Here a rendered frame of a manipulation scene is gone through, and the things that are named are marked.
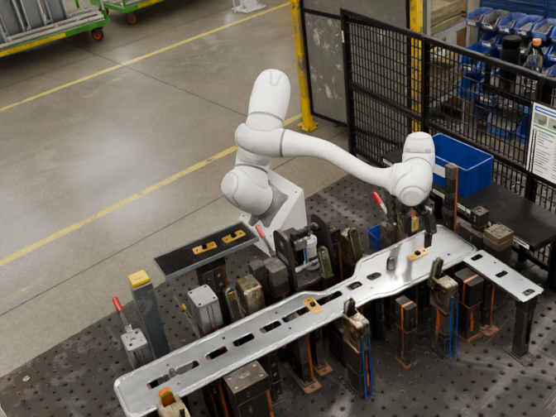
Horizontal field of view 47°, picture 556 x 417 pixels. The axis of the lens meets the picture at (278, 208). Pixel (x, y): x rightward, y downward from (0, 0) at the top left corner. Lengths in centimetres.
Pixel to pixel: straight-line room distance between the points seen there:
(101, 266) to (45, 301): 43
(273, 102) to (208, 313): 77
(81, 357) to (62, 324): 134
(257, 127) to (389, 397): 105
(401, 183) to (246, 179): 96
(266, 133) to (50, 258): 272
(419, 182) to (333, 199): 136
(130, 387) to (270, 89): 111
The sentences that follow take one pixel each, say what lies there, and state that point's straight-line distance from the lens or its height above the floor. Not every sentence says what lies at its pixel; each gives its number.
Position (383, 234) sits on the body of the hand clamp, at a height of 101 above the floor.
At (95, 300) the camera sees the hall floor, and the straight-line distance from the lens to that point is 417.
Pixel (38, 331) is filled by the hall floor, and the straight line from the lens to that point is 412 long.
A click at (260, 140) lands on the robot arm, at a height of 149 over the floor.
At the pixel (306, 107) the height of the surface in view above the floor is 21.
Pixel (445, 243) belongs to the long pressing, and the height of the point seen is 100.
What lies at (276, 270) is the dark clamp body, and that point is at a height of 108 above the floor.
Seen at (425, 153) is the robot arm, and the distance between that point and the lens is 216.
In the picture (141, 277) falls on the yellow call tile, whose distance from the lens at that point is 227.
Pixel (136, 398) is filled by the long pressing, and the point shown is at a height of 100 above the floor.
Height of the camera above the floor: 251
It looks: 33 degrees down
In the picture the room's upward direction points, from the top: 8 degrees counter-clockwise
